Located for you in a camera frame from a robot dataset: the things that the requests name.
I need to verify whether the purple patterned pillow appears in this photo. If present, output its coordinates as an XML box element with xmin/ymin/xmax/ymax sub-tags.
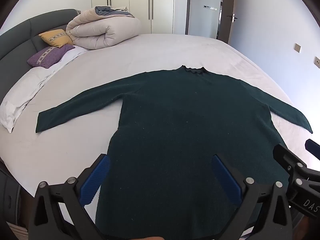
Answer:
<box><xmin>27</xmin><ymin>44</ymin><xmax>76</xmax><ymax>68</ymax></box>

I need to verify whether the brown wooden door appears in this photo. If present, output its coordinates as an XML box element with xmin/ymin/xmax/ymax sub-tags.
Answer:
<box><xmin>220</xmin><ymin>0</ymin><xmax>237</xmax><ymax>44</ymax></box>

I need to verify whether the folded beige duvet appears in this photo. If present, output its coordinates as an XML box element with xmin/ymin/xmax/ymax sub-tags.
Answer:
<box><xmin>66</xmin><ymin>5</ymin><xmax>142</xmax><ymax>50</ymax></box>

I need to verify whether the yellow patterned pillow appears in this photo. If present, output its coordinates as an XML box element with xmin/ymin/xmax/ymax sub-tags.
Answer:
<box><xmin>38</xmin><ymin>29</ymin><xmax>74</xmax><ymax>48</ymax></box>

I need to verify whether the dark green sweater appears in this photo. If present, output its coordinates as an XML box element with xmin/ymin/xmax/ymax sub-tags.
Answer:
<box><xmin>35</xmin><ymin>65</ymin><xmax>313</xmax><ymax>240</ymax></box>

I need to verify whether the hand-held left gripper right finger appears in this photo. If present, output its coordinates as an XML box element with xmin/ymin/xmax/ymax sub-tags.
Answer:
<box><xmin>211</xmin><ymin>154</ymin><xmax>293</xmax><ymax>240</ymax></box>

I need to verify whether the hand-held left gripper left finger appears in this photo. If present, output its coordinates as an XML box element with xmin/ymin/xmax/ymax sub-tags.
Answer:
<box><xmin>29</xmin><ymin>153</ymin><xmax>111</xmax><ymax>240</ymax></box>

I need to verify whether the white wardrobe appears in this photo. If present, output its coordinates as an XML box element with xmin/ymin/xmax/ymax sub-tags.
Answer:
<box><xmin>91</xmin><ymin>0</ymin><xmax>175</xmax><ymax>34</ymax></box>

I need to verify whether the dark grey padded headboard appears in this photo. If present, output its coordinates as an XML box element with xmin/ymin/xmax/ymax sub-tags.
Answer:
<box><xmin>0</xmin><ymin>8</ymin><xmax>82</xmax><ymax>103</ymax></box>

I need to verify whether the dark bedside cabinet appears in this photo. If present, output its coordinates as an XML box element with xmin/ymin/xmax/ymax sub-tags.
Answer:
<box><xmin>0</xmin><ymin>159</ymin><xmax>29</xmax><ymax>232</ymax></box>

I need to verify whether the bed with white sheet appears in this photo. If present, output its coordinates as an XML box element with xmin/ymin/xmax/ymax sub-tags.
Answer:
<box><xmin>0</xmin><ymin>32</ymin><xmax>313</xmax><ymax>230</ymax></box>

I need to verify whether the white pillow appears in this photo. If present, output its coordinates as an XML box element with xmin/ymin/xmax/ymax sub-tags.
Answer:
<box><xmin>0</xmin><ymin>45</ymin><xmax>90</xmax><ymax>134</ymax></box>

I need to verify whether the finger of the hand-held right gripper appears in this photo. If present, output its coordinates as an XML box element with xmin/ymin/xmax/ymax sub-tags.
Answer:
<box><xmin>305</xmin><ymin>139</ymin><xmax>320</xmax><ymax>161</ymax></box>
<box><xmin>272</xmin><ymin>144</ymin><xmax>311</xmax><ymax>178</ymax></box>

